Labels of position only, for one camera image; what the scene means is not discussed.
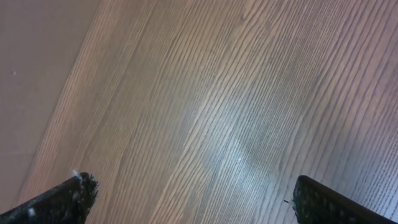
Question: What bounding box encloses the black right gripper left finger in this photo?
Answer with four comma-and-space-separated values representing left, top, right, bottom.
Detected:
1, 172, 98, 224

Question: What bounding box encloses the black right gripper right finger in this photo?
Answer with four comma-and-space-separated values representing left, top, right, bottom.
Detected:
292, 175, 395, 224

